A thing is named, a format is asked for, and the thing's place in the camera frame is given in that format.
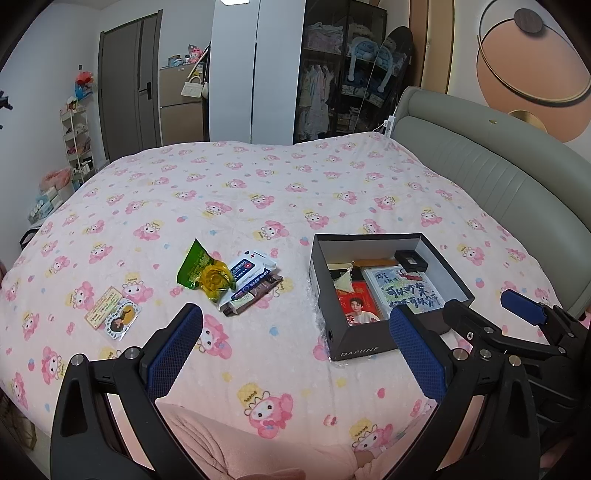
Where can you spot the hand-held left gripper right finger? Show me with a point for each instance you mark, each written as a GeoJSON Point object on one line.
{"type": "Point", "coordinates": [415, 355]}

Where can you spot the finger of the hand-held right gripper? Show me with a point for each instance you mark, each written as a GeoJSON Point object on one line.
{"type": "Point", "coordinates": [521, 304]}
{"type": "Point", "coordinates": [480, 330]}

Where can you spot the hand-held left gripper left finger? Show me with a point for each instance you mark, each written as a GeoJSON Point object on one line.
{"type": "Point", "coordinates": [178, 348]}

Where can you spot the black cardboard box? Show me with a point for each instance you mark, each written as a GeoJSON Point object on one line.
{"type": "Point", "coordinates": [360, 339]}

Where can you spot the yellow printed card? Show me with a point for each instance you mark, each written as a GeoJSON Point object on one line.
{"type": "Point", "coordinates": [99, 311]}

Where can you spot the green yellow snack packet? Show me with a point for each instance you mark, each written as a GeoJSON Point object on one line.
{"type": "Point", "coordinates": [196, 263]}

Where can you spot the white wet wipes pack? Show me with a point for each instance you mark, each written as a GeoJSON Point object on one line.
{"type": "Point", "coordinates": [249, 270]}

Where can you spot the brown snack bar packet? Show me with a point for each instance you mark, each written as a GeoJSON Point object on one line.
{"type": "Point", "coordinates": [268, 286]}

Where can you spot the red photo book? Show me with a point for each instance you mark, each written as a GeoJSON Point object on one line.
{"type": "Point", "coordinates": [358, 307]}

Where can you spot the small black box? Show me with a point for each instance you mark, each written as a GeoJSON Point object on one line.
{"type": "Point", "coordinates": [411, 261]}

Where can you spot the brown flat box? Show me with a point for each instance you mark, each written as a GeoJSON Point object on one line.
{"type": "Point", "coordinates": [374, 263]}

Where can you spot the cream tassel charm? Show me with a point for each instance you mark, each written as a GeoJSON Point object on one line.
{"type": "Point", "coordinates": [344, 279]}

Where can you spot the person's pink pajama legs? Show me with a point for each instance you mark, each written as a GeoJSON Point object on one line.
{"type": "Point", "coordinates": [277, 452]}

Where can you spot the grey-green padded headboard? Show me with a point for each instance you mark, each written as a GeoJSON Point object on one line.
{"type": "Point", "coordinates": [485, 157]}

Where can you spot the pink printed blanket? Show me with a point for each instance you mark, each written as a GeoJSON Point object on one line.
{"type": "Point", "coordinates": [277, 194]}

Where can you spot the tissue packs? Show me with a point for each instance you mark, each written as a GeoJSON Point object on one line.
{"type": "Point", "coordinates": [44, 206]}

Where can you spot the pink bag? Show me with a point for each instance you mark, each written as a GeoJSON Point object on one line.
{"type": "Point", "coordinates": [55, 179]}

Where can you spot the white charger plug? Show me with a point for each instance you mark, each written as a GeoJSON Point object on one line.
{"type": "Point", "coordinates": [390, 123]}

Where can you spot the beige cabinet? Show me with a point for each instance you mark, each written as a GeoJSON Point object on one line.
{"type": "Point", "coordinates": [182, 120]}

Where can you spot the white shelf rack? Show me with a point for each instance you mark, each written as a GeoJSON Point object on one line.
{"type": "Point", "coordinates": [76, 138]}

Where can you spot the white handbag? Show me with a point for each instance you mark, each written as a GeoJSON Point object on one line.
{"type": "Point", "coordinates": [193, 88]}

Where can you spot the grey door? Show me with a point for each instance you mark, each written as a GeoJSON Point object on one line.
{"type": "Point", "coordinates": [124, 92]}

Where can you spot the glass display cabinet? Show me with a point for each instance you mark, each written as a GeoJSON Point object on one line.
{"type": "Point", "coordinates": [323, 92]}

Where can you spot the red blue hanging toy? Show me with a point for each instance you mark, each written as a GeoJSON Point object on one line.
{"type": "Point", "coordinates": [84, 83]}

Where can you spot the black oval floor mirror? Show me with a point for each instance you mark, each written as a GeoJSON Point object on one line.
{"type": "Point", "coordinates": [401, 46]}

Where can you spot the white wardrobe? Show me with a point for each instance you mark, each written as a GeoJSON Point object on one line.
{"type": "Point", "coordinates": [256, 69]}

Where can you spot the pink plush toy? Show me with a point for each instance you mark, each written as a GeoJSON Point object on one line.
{"type": "Point", "coordinates": [195, 54]}

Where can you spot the blue plush toy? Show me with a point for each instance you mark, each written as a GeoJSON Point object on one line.
{"type": "Point", "coordinates": [362, 50]}

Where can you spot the black tripod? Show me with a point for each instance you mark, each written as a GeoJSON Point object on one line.
{"type": "Point", "coordinates": [4, 100]}

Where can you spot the round orange wall decor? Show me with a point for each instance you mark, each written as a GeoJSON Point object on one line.
{"type": "Point", "coordinates": [531, 60]}

